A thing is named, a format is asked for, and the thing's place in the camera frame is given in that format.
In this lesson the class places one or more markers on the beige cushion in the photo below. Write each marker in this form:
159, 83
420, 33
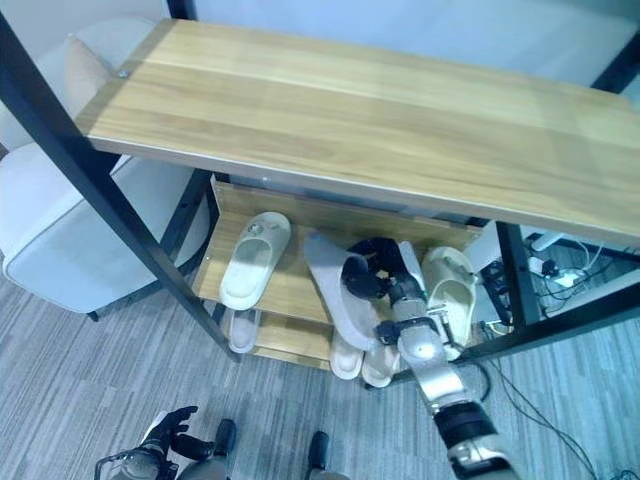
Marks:
84, 70

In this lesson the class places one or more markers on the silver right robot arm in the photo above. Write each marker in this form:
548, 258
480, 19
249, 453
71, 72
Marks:
440, 370

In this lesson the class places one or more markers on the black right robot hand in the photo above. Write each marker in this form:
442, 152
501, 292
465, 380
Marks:
367, 280

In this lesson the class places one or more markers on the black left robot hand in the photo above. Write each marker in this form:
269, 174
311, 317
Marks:
172, 432

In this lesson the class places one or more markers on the dark right robot foot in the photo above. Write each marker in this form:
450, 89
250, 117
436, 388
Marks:
319, 449

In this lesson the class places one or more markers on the cream slipper with emblem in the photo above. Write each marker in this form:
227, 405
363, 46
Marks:
255, 260

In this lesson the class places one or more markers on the beige upholstered armchair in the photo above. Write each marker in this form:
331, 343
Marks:
55, 240

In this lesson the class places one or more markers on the black plug adapter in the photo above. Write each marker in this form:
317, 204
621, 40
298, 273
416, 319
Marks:
551, 269

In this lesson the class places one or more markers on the silver left robot leg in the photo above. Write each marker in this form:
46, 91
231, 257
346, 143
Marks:
205, 467

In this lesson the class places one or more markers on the wooden shoe rack black frame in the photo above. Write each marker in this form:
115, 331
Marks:
350, 110

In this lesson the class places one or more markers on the white panel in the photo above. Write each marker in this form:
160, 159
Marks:
484, 247

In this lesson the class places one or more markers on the white power strip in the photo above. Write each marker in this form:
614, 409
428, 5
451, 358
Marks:
567, 278

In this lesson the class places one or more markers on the silver right robot leg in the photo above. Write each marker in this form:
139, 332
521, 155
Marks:
327, 474

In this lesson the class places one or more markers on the dark left robot foot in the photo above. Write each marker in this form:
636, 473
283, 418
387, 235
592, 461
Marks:
226, 436

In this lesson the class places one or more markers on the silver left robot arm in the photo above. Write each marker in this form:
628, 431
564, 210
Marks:
135, 462

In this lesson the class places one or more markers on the beige slipper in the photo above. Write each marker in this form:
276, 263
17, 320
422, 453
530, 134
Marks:
244, 330
346, 362
380, 367

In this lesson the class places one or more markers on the silver robot leg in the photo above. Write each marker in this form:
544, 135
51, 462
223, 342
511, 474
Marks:
205, 467
327, 474

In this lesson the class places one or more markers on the dark robot foot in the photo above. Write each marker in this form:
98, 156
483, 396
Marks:
319, 449
226, 436

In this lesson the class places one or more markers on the cream slipper grey sole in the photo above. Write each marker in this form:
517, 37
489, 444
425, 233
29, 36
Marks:
330, 285

